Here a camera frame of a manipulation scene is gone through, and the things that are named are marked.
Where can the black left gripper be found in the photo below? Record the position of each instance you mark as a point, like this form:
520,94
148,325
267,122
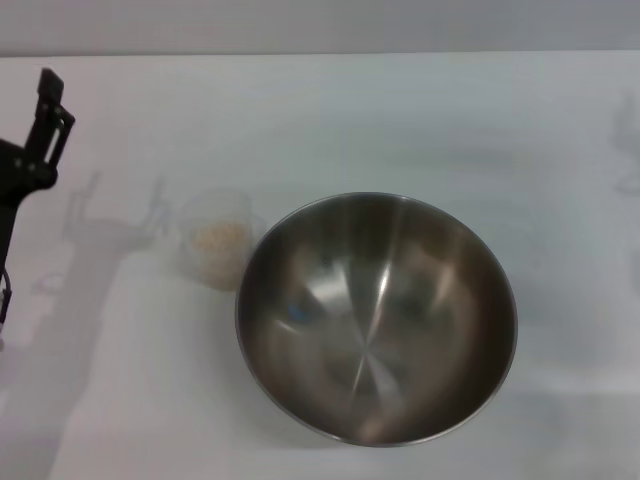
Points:
12,175

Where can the clear plastic measuring cup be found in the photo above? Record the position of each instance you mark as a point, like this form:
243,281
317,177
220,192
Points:
210,235

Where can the white rice grains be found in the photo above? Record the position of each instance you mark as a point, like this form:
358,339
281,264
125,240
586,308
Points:
220,250

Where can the stainless steel bowl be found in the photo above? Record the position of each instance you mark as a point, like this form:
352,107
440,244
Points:
375,320

